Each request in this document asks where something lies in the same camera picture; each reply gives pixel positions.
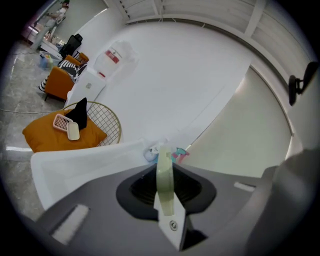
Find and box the white floor cable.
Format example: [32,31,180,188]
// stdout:
[0,106,66,115]

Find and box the white washbasin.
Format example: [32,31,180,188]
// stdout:
[30,139,151,211]

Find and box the black cloth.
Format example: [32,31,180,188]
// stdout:
[64,97,89,131]

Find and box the clear plastic storage box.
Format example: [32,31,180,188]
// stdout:
[38,50,63,71]

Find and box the orange armchair with striped pillow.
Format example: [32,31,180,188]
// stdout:
[38,59,89,94]

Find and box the pink slotted basket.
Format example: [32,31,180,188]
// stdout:
[52,113,74,131]

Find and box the orange cushion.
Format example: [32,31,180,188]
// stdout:
[21,108,109,154]

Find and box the teal spray bottle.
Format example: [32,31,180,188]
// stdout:
[170,147,191,165]

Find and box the beige plastic tray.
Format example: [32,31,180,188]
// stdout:
[67,121,81,142]

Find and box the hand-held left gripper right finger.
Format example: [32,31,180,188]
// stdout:
[172,162,281,256]

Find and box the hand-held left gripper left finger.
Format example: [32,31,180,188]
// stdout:
[34,162,181,256]

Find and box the black mounted fixture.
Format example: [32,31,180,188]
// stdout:
[288,60,320,107]

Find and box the black office chair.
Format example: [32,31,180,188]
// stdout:
[58,33,84,61]

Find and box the grey framed mirror panel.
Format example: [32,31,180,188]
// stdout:
[185,65,294,179]
[53,0,109,43]

